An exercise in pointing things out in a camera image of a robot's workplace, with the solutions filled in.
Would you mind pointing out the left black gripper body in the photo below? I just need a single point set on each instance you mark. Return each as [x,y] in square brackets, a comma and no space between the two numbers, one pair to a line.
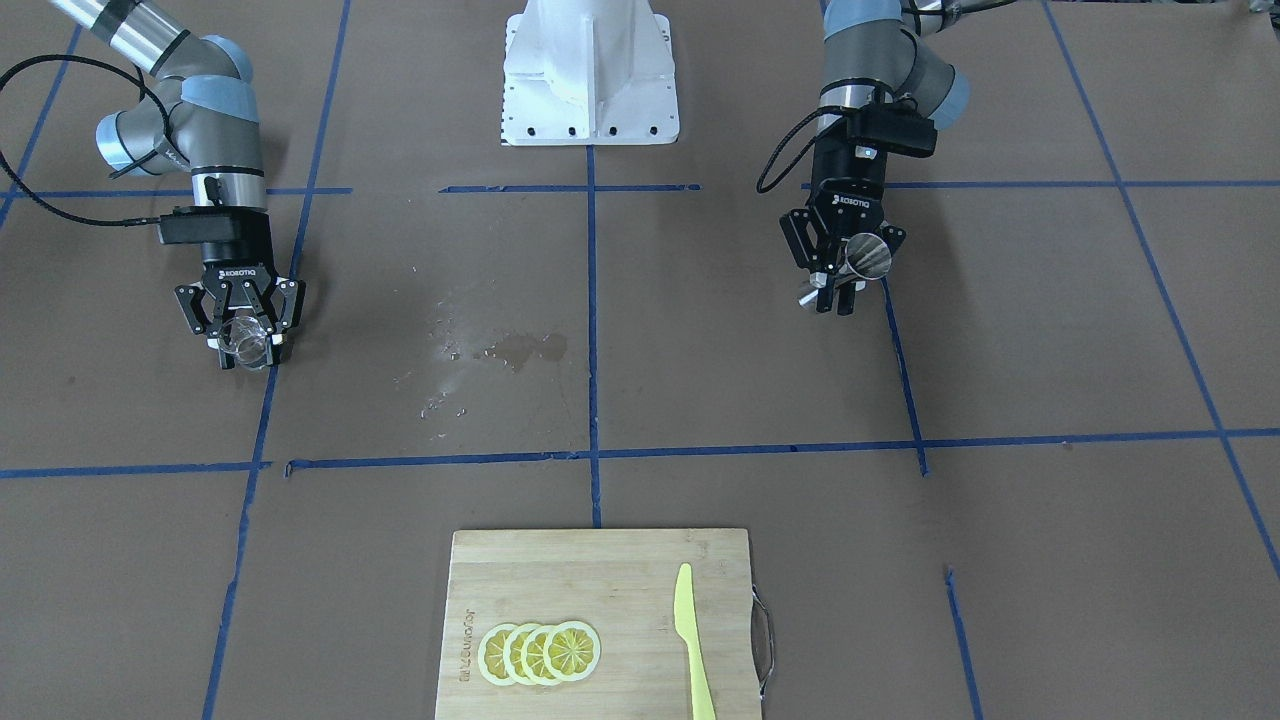
[846,180]

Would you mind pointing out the clear glass cup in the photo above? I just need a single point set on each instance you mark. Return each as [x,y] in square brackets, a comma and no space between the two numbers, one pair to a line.
[245,341]

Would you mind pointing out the bamboo cutting board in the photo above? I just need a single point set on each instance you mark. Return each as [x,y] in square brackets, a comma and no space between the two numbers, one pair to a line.
[621,582]

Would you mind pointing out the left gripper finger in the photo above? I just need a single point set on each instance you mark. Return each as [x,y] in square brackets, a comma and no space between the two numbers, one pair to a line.
[863,258]
[817,251]

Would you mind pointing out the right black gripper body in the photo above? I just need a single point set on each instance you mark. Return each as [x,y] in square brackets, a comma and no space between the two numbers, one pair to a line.
[243,254]

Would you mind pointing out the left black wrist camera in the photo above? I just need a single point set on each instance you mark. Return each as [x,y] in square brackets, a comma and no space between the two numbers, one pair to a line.
[893,128]

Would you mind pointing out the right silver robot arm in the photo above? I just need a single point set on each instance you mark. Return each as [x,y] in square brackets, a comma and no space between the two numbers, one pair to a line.
[200,117]

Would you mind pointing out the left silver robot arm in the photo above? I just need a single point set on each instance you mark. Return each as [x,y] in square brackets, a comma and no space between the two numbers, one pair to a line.
[884,93]

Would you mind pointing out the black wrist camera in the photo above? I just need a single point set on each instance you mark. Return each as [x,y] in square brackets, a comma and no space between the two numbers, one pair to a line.
[216,225]
[893,128]

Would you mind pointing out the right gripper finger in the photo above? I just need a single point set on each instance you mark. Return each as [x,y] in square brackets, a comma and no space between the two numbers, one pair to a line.
[207,312]
[283,306]

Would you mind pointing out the yellow plastic knife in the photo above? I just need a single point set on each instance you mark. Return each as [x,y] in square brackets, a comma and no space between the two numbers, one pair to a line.
[686,626]

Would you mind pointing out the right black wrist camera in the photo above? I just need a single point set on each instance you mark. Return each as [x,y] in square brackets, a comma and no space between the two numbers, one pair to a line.
[216,225]

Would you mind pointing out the white pedestal column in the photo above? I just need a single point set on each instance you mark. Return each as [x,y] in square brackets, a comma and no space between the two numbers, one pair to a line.
[583,73]

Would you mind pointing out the steel double jigger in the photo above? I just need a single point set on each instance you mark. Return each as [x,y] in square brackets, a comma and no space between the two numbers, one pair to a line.
[861,259]

